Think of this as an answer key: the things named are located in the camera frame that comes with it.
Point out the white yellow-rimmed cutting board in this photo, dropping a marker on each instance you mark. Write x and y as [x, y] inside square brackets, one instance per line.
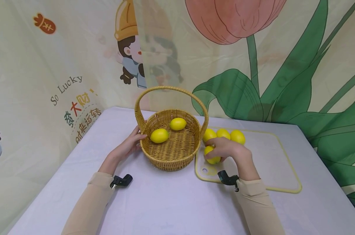
[271, 163]

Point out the person's right forearm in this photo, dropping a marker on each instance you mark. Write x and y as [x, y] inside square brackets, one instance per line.
[259, 207]

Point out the person's left fingers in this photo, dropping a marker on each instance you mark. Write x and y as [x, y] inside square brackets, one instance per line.
[137, 138]

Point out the black wrist band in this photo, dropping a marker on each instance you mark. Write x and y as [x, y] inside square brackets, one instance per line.
[121, 181]
[228, 179]

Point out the person's left hand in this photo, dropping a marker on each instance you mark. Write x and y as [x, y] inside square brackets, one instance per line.
[123, 149]

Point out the yellow lemon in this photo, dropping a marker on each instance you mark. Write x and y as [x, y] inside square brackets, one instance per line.
[237, 136]
[209, 135]
[178, 124]
[223, 133]
[212, 156]
[159, 135]

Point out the person's left forearm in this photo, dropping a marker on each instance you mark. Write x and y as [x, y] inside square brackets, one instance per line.
[88, 205]

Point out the person's right hand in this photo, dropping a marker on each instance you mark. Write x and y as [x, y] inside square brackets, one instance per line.
[233, 152]

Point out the person's right fingers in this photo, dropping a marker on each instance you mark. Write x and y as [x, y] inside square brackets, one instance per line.
[215, 150]

